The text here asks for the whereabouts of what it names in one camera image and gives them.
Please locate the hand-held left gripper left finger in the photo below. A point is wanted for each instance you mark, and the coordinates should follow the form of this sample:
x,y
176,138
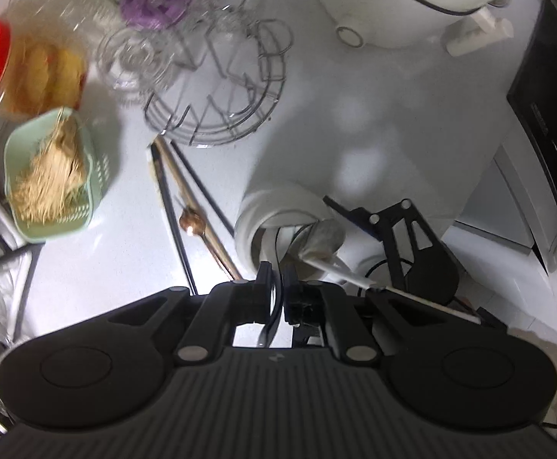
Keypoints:
x,y
266,296

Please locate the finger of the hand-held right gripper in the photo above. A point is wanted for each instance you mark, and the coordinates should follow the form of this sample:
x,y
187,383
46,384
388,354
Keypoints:
x,y
343,210

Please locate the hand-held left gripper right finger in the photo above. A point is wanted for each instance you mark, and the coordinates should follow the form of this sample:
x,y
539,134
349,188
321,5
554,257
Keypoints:
x,y
289,296

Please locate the white ceramic mug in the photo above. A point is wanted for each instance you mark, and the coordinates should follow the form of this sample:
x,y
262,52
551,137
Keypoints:
x,y
278,203

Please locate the brown wooden spoon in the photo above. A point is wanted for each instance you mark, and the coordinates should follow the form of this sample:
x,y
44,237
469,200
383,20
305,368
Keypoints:
x,y
192,222

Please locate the black chopstick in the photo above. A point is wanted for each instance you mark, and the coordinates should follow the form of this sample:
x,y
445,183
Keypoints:
x,y
175,224
202,188

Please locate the white box appliance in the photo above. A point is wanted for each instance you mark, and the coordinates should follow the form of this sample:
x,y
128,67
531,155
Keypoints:
x,y
513,210

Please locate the white electric cooker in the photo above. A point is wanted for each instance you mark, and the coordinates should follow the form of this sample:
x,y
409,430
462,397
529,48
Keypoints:
x,y
393,19

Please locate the black induction cooker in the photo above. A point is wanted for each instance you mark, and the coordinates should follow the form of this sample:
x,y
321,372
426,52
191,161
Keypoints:
x,y
546,105

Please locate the green plastic basket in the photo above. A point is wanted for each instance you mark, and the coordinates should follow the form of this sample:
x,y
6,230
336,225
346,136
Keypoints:
x,y
44,232

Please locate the enoki mushroom bundle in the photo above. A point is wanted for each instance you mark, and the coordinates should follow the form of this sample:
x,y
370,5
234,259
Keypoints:
x,y
49,177

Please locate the cluster of clear glass cups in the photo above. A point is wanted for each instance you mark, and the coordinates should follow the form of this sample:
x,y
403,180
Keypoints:
x,y
130,62

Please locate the red lid plastic jar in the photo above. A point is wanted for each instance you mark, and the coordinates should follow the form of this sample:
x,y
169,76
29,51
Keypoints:
x,y
30,71

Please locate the black frame dish rack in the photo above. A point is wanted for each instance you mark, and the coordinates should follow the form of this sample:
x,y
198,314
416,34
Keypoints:
x,y
6,262

